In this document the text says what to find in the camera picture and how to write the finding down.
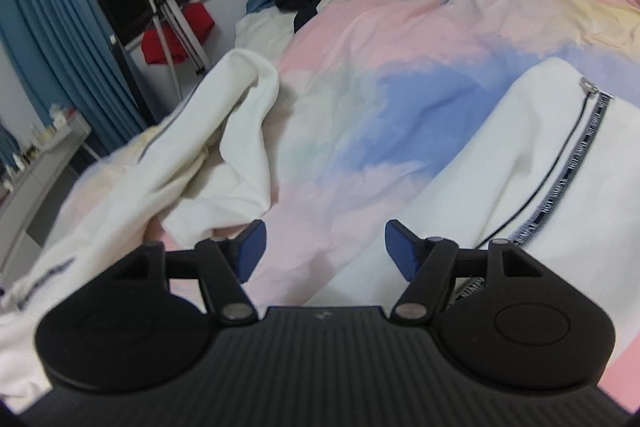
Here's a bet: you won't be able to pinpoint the white pillow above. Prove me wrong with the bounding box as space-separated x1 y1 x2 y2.
234 7 301 60

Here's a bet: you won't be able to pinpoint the red cloth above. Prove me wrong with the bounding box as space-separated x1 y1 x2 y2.
141 3 216 66

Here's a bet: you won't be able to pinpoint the navy garment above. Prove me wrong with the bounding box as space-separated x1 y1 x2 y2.
293 0 326 32

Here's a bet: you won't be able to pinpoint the white pants with black tape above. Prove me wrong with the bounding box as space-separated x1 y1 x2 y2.
0 48 640 413

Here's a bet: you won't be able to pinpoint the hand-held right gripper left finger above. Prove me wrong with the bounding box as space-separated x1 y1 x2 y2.
111 220 268 325

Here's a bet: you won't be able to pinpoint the row of small bottles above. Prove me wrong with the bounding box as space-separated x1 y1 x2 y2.
0 103 73 195

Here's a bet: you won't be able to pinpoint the pastel tie-dye blanket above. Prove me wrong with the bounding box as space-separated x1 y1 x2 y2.
65 0 640 403

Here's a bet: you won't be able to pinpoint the metal tripod stand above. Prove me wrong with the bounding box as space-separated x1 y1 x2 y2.
124 0 211 102

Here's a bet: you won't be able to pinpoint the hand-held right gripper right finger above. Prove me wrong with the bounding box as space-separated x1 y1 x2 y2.
384 219 546 324

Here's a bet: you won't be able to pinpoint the white shelf with bottles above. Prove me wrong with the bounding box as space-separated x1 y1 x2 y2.
0 111 96 280

